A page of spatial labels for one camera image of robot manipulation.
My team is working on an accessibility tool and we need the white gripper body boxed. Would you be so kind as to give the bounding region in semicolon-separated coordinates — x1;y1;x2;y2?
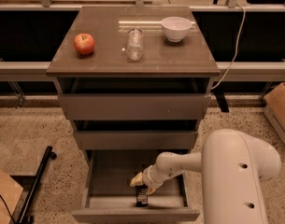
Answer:
142;165;165;189

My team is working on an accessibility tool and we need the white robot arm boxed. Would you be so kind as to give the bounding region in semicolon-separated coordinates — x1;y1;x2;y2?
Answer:
130;129;281;224

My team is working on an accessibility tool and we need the grey bottom drawer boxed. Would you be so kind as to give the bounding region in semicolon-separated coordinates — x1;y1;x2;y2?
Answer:
72;149;200;223

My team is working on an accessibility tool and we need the grey drawer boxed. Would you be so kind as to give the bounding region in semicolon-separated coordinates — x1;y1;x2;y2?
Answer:
57;77;212;121
72;149;200;223
74;119;198;150

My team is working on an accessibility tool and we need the grey middle drawer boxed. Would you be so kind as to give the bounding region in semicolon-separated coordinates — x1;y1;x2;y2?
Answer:
74;119;198;150

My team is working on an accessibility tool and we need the grey top drawer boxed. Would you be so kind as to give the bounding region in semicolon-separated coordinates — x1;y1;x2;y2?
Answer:
57;77;212;121

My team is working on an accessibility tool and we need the grey drawer cabinet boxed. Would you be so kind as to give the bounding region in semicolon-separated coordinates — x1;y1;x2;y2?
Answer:
47;7;220;155

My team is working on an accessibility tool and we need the black metal pole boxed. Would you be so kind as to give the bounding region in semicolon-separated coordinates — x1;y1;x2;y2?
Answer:
17;146;57;224

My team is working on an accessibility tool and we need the cardboard box left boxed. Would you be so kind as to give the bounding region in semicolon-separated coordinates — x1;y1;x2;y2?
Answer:
0;167;23;224

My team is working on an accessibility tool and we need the cardboard box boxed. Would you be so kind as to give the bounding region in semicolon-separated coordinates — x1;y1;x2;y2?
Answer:
0;167;23;224
264;82;285;145

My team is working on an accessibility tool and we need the clear plastic bottle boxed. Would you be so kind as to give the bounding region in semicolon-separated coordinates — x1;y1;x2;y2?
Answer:
126;28;144;61

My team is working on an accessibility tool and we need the cardboard box right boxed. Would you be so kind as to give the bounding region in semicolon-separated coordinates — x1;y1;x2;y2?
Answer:
264;82;285;145

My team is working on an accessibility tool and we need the red apple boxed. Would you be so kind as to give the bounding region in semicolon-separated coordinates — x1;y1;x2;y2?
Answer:
73;34;95;55

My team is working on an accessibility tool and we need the white bowl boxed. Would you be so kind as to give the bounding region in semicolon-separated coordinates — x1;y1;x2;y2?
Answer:
161;17;192;42

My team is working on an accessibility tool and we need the black bracket under rail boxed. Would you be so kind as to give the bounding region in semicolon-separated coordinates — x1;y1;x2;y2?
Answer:
213;84;229;113

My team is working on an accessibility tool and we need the thin black cable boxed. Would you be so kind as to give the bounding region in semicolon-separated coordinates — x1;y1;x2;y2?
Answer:
0;184;17;224

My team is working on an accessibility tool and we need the white cable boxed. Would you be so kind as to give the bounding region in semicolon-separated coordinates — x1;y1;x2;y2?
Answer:
210;4;247;91

